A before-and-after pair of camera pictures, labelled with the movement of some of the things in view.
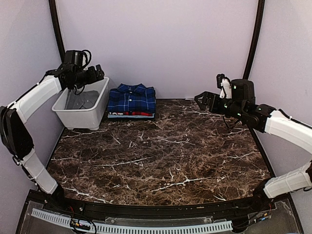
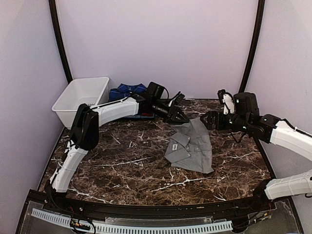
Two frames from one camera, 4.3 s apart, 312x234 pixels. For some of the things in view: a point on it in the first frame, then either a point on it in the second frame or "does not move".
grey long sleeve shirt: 86,99 to 189,148
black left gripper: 92,77 to 171,116
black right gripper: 213,108 to 220,126
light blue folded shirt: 118,116 does not move
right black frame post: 259,20 does not move
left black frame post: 53,5 does not move
